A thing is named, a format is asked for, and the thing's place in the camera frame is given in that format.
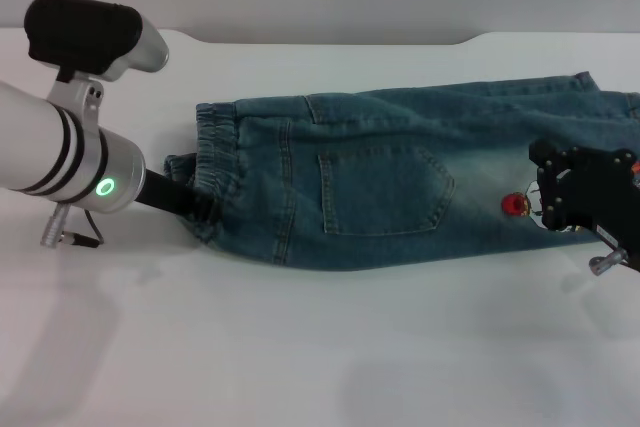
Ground blue denim shorts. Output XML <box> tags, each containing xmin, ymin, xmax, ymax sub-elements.
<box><xmin>162</xmin><ymin>72</ymin><xmax>640</xmax><ymax>273</ymax></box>

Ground silver left camera bracket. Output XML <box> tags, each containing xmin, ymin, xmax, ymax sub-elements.
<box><xmin>48</xmin><ymin>75</ymin><xmax>105</xmax><ymax>116</ymax></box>

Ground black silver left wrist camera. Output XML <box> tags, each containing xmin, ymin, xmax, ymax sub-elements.
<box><xmin>23</xmin><ymin>0</ymin><xmax>170</xmax><ymax>83</ymax></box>

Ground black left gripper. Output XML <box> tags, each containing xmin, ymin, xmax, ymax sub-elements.
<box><xmin>132</xmin><ymin>170</ymin><xmax>221</xmax><ymax>223</ymax></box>

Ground silver plug with black cable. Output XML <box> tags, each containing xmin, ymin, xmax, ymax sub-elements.
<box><xmin>40</xmin><ymin>205</ymin><xmax>104</xmax><ymax>249</ymax></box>

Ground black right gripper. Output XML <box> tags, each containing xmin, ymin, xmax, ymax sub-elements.
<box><xmin>528</xmin><ymin>138</ymin><xmax>640</xmax><ymax>268</ymax></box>

